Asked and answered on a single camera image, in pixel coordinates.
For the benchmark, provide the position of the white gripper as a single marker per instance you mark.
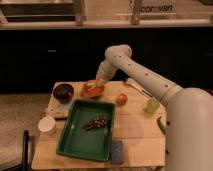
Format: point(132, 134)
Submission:
point(106, 71)

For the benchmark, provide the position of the wooden cutting board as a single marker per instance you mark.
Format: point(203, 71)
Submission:
point(57, 110)

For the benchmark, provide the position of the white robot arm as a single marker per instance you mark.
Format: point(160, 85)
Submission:
point(189, 125)

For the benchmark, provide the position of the white knife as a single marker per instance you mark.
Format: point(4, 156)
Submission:
point(134, 84)

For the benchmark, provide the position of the red bowl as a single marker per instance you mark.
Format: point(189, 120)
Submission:
point(92, 92)

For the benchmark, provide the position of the blue sponge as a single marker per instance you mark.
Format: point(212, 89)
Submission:
point(116, 154)

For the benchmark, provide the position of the white cup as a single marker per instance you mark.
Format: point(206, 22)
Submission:
point(47, 125)

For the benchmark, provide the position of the yellow banana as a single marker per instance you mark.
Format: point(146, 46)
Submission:
point(95, 83)

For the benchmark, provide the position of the brown grape bunch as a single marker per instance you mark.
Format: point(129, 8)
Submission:
point(96, 123)

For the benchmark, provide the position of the black chair back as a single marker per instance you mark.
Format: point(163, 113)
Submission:
point(23, 166)

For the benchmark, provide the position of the green chili pepper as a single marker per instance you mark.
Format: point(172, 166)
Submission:
point(161, 125)

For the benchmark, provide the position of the dark brown bowl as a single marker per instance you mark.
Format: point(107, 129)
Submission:
point(63, 93)

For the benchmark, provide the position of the green cup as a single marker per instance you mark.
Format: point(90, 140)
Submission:
point(152, 106)

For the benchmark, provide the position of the green plastic tray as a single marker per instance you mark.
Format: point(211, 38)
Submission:
point(87, 133)

